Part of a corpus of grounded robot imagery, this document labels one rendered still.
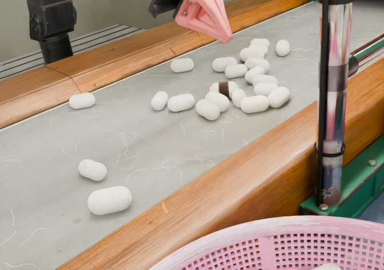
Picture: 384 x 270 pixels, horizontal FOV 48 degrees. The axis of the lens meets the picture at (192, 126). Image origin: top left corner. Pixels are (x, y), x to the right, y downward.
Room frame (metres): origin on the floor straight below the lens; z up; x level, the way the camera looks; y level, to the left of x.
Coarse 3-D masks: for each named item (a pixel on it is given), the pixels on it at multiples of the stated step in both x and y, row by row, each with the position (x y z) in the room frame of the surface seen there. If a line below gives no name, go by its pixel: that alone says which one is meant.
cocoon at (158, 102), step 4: (160, 92) 0.52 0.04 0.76; (164, 92) 0.52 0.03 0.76; (156, 96) 0.51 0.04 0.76; (160, 96) 0.51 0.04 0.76; (164, 96) 0.51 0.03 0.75; (168, 96) 0.52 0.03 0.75; (152, 100) 0.50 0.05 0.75; (156, 100) 0.50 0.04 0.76; (160, 100) 0.50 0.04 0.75; (164, 100) 0.50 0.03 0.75; (152, 104) 0.50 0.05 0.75; (156, 104) 0.50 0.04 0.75; (160, 104) 0.50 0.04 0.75; (164, 104) 0.50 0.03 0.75; (156, 108) 0.50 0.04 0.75; (160, 108) 0.50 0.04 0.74
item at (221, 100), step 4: (212, 92) 0.49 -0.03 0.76; (216, 92) 0.49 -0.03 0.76; (208, 96) 0.49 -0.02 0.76; (212, 96) 0.48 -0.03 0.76; (216, 96) 0.48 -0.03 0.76; (220, 96) 0.48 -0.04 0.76; (224, 96) 0.48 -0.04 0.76; (212, 100) 0.48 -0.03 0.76; (216, 100) 0.47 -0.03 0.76; (220, 100) 0.47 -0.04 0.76; (224, 100) 0.47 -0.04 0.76; (228, 100) 0.48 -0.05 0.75; (220, 104) 0.47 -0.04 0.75; (224, 104) 0.47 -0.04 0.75; (228, 104) 0.47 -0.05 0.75; (220, 108) 0.47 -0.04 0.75; (224, 108) 0.47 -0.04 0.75
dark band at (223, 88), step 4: (220, 84) 0.51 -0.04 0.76; (224, 84) 0.51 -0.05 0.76; (228, 84) 0.51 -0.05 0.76; (220, 88) 0.51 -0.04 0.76; (224, 88) 0.51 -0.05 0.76; (228, 88) 0.51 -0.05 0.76; (220, 92) 0.51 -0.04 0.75; (224, 92) 0.51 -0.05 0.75; (228, 92) 0.51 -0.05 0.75; (228, 96) 0.51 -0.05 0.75
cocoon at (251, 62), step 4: (248, 60) 0.59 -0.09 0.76; (252, 60) 0.59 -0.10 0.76; (256, 60) 0.58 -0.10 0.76; (260, 60) 0.58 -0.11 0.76; (264, 60) 0.58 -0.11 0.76; (248, 64) 0.59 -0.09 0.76; (252, 64) 0.58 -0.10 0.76; (256, 64) 0.58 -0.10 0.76; (260, 64) 0.57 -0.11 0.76; (264, 64) 0.57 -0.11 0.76; (268, 64) 0.58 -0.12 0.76; (248, 68) 0.59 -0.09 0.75; (264, 68) 0.57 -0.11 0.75; (268, 68) 0.57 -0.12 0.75
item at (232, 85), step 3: (213, 84) 0.52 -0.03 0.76; (216, 84) 0.51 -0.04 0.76; (231, 84) 0.51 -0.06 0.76; (234, 84) 0.51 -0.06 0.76; (210, 87) 0.52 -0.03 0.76; (213, 87) 0.51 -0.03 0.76; (216, 87) 0.51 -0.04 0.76; (231, 87) 0.51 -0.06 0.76; (234, 87) 0.51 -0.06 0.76; (237, 87) 0.51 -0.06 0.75; (210, 90) 0.51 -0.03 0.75; (213, 90) 0.51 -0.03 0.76; (216, 90) 0.51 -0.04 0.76; (231, 90) 0.51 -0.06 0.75; (231, 93) 0.51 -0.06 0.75
